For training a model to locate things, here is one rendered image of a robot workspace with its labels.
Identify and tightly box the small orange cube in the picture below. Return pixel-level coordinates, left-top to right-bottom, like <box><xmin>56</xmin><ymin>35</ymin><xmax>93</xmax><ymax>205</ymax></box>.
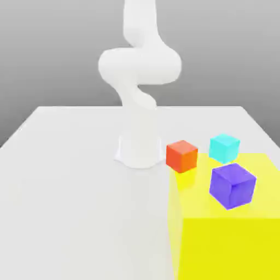
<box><xmin>165</xmin><ymin>139</ymin><xmax>199</xmax><ymax>174</ymax></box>

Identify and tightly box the small cyan cube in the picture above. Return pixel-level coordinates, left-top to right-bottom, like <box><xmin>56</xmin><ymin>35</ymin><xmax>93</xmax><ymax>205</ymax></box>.
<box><xmin>208</xmin><ymin>133</ymin><xmax>241</xmax><ymax>165</ymax></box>

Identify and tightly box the small purple cube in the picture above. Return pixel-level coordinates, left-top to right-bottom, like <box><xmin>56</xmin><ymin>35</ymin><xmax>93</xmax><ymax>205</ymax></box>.
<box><xmin>208</xmin><ymin>162</ymin><xmax>257</xmax><ymax>211</ymax></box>

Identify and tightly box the large yellow box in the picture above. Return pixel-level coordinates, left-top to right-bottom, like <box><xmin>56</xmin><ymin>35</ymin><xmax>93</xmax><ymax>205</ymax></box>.
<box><xmin>167</xmin><ymin>153</ymin><xmax>280</xmax><ymax>280</ymax></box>

